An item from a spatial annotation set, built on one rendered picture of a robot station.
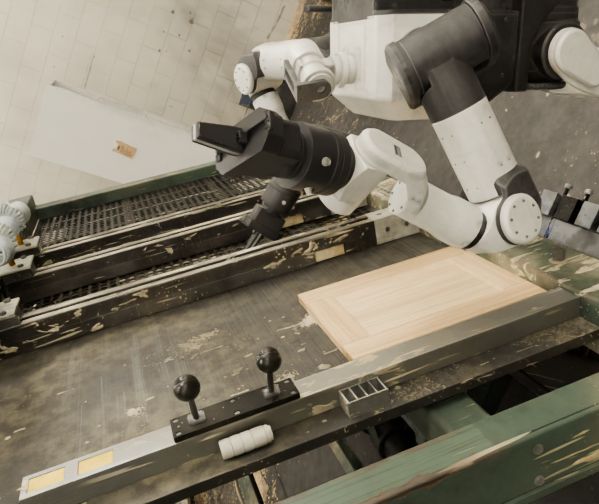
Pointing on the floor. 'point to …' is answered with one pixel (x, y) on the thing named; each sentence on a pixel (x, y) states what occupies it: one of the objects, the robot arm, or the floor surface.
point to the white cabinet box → (111, 137)
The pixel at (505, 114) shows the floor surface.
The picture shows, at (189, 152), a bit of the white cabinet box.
